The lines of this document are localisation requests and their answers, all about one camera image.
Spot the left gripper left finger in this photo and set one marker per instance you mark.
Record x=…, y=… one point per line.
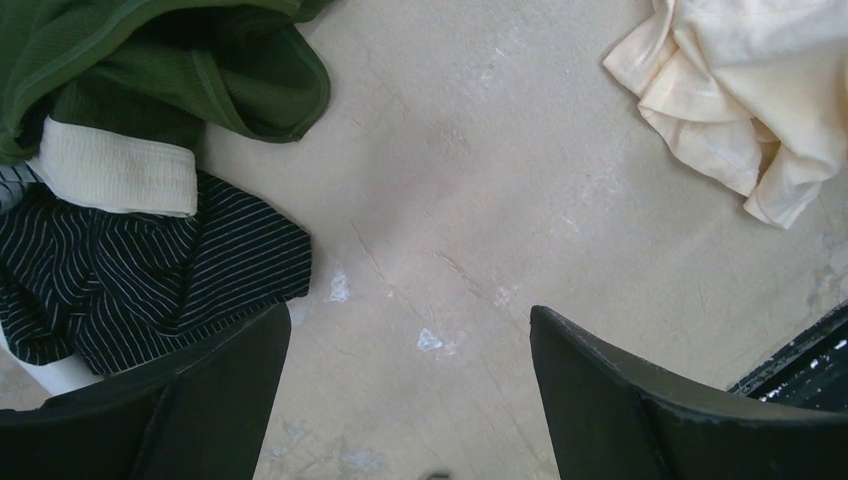
x=199, y=413

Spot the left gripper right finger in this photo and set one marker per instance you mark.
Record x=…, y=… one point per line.
x=614, y=415

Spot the striped grey underwear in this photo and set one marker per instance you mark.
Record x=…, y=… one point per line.
x=120, y=290

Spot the dark green underwear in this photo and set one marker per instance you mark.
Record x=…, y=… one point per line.
x=106, y=102

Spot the beige underwear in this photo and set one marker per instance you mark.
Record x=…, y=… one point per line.
x=752, y=94

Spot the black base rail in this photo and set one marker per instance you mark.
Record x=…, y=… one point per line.
x=809, y=372

